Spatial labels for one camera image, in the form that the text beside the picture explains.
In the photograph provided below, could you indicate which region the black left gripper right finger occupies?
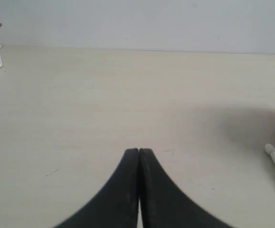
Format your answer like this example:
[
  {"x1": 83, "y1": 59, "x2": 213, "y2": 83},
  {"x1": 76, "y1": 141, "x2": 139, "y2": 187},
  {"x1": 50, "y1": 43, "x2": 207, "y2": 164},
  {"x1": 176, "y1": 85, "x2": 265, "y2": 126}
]
[{"x1": 139, "y1": 148, "x2": 231, "y2": 228}]

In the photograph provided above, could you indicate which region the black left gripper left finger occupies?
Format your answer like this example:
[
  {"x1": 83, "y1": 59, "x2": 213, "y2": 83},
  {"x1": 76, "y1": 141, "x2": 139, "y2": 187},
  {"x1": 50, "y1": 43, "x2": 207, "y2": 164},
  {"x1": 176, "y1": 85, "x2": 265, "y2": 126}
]
[{"x1": 57, "y1": 148, "x2": 139, "y2": 228}]

